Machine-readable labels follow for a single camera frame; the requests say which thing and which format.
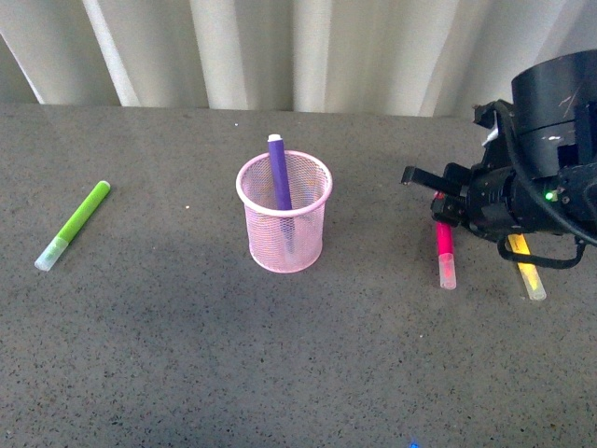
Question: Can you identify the pink highlighter pen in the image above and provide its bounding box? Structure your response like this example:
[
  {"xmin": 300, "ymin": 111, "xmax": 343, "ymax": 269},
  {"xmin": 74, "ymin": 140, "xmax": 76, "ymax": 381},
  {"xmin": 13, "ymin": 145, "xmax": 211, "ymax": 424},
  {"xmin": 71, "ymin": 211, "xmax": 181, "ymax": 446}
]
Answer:
[{"xmin": 432, "ymin": 190, "xmax": 458, "ymax": 291}]

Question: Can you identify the white pleated curtain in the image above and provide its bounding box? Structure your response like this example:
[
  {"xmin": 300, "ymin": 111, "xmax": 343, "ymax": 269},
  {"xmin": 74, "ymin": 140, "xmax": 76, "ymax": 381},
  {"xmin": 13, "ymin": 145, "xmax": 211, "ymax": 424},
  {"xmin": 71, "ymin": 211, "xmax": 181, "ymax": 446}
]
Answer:
[{"xmin": 1, "ymin": 1, "xmax": 596, "ymax": 118}]

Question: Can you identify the pink mesh pen cup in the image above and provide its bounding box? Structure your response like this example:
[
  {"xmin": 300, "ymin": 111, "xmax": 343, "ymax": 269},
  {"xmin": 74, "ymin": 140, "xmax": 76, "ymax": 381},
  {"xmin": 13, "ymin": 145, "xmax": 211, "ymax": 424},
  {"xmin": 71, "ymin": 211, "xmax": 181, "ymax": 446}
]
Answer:
[{"xmin": 236, "ymin": 150, "xmax": 333, "ymax": 273}]

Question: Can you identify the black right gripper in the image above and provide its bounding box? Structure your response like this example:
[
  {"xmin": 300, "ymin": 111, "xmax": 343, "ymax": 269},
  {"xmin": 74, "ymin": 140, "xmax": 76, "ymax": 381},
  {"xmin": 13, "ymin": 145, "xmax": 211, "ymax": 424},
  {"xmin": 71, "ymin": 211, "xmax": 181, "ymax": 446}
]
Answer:
[{"xmin": 401, "ymin": 100, "xmax": 578, "ymax": 242}]

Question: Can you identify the green highlighter pen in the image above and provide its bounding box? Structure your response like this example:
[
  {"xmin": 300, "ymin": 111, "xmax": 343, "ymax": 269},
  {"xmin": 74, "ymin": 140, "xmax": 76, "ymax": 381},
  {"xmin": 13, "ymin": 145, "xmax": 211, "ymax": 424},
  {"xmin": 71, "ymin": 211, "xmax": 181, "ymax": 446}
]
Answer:
[{"xmin": 34, "ymin": 180, "xmax": 111, "ymax": 272}]

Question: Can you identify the purple highlighter pen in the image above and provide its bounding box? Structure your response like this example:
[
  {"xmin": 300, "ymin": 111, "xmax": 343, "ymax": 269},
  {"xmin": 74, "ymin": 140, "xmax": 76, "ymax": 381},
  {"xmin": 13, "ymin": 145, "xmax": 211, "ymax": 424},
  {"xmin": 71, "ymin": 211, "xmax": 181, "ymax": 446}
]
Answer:
[{"xmin": 268, "ymin": 133, "xmax": 295, "ymax": 254}]

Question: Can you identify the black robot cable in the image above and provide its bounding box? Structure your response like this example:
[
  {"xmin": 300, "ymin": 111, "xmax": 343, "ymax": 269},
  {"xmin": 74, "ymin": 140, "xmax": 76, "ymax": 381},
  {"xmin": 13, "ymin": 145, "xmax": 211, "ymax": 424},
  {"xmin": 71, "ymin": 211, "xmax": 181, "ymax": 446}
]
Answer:
[{"xmin": 489, "ymin": 99, "xmax": 597, "ymax": 271}]

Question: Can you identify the yellow highlighter pen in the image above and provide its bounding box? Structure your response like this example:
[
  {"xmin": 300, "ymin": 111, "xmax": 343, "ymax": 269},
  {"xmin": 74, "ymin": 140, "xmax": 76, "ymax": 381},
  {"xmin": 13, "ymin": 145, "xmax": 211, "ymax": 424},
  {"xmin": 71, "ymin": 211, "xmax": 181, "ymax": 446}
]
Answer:
[{"xmin": 506, "ymin": 232, "xmax": 548, "ymax": 302}]

